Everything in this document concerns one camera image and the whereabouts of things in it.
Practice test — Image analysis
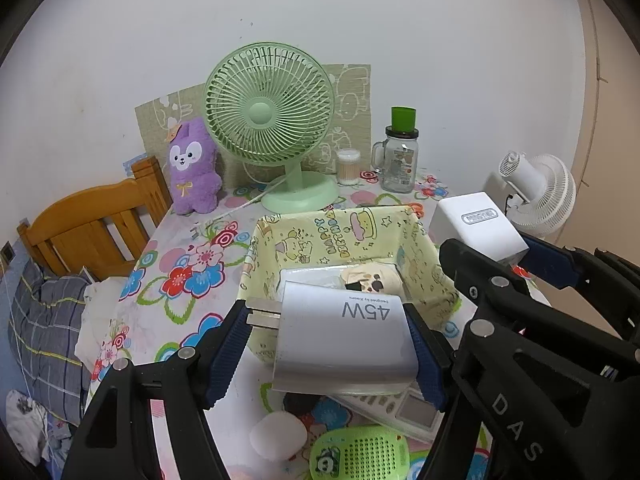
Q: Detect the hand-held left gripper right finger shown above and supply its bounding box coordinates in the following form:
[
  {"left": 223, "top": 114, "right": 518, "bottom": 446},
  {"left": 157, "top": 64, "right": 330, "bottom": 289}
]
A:
[{"left": 402, "top": 302, "right": 455, "bottom": 415}]

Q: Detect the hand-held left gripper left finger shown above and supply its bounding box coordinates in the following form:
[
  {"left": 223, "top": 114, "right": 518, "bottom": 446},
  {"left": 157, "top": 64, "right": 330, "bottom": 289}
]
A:
[{"left": 60, "top": 300, "right": 253, "bottom": 480}]

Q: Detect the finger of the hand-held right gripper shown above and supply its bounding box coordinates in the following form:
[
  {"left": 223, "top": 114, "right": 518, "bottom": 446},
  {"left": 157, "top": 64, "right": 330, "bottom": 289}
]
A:
[
  {"left": 522, "top": 236, "right": 640, "bottom": 343},
  {"left": 427, "top": 238, "right": 640, "bottom": 480}
]

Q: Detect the white calculator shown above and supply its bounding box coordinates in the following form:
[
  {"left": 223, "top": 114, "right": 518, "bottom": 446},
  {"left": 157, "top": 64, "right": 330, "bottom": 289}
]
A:
[{"left": 327, "top": 387, "right": 446, "bottom": 443}]

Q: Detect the large white charger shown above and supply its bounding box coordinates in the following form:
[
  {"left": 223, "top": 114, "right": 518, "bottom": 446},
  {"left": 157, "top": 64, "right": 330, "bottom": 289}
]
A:
[{"left": 244, "top": 280, "right": 420, "bottom": 393}]

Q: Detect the small white charger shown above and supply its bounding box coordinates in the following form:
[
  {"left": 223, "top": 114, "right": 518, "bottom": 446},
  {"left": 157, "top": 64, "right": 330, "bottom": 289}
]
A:
[{"left": 429, "top": 191, "right": 530, "bottom": 263}]

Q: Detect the beige cartoon face pad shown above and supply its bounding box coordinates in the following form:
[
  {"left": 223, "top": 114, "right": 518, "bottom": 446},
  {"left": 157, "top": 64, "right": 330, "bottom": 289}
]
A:
[{"left": 339, "top": 266, "right": 401, "bottom": 297}]

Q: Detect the green perforated speaker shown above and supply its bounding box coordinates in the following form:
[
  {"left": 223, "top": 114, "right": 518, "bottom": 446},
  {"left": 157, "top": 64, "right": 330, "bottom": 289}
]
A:
[{"left": 309, "top": 424, "right": 413, "bottom": 480}]

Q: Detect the yellow printed storage box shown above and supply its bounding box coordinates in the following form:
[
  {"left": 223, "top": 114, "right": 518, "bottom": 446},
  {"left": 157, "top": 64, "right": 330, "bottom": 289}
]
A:
[{"left": 236, "top": 203, "right": 462, "bottom": 367}]

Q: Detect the white standing fan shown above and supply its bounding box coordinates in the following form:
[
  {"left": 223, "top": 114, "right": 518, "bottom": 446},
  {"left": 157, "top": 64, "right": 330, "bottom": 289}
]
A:
[{"left": 482, "top": 150, "right": 577, "bottom": 238}]

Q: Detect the white translucent round case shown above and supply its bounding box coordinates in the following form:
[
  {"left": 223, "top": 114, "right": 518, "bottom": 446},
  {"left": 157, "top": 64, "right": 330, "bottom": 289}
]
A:
[{"left": 249, "top": 410, "right": 307, "bottom": 463}]

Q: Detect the white paper sheet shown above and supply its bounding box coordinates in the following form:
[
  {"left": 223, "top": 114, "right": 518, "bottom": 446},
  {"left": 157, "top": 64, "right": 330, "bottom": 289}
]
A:
[{"left": 277, "top": 267, "right": 346, "bottom": 291}]

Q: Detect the beige door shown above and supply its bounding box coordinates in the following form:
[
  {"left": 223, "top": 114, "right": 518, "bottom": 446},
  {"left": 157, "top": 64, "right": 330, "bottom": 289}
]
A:
[{"left": 567, "top": 0, "right": 640, "bottom": 261}]

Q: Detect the floral tablecloth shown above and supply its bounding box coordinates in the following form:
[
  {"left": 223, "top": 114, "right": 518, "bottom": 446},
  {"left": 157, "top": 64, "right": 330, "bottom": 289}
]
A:
[{"left": 85, "top": 167, "right": 556, "bottom": 480}]

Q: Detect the purple plush toy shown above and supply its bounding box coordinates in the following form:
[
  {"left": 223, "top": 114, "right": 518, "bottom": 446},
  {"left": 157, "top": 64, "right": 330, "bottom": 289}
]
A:
[{"left": 166, "top": 117, "right": 224, "bottom": 216}]

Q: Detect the plaid bedding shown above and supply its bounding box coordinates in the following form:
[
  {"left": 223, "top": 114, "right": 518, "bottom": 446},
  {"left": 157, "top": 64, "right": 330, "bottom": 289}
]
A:
[{"left": 7, "top": 257, "right": 93, "bottom": 428}]

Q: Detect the glass jar with green lid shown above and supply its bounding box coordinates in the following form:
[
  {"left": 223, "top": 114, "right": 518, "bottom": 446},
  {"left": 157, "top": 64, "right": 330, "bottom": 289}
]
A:
[{"left": 371, "top": 106, "right": 420, "bottom": 193}]

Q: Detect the wooden bed headboard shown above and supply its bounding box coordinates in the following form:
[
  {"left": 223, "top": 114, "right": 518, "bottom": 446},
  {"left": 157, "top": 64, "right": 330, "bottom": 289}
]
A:
[{"left": 16, "top": 156, "right": 173, "bottom": 281}]

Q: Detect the grey white printed cloth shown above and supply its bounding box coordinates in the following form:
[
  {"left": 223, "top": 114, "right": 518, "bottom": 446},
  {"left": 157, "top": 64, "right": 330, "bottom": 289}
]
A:
[{"left": 5, "top": 390, "right": 66, "bottom": 466}]

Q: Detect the cotton swab container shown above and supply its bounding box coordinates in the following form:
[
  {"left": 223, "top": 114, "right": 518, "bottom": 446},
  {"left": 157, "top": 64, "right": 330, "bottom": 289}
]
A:
[{"left": 336, "top": 149, "right": 362, "bottom": 186}]

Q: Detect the green desk fan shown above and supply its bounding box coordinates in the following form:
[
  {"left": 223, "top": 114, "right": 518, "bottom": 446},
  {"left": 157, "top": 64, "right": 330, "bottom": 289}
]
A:
[{"left": 204, "top": 42, "right": 340, "bottom": 215}]

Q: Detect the patterned paper backdrop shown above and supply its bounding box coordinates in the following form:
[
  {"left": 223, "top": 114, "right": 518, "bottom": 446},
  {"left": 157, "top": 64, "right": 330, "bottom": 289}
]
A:
[{"left": 135, "top": 63, "right": 373, "bottom": 196}]

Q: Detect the white fan cable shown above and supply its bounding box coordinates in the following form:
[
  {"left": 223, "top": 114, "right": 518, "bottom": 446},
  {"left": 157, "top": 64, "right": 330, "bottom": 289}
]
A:
[{"left": 200, "top": 180, "right": 288, "bottom": 226}]

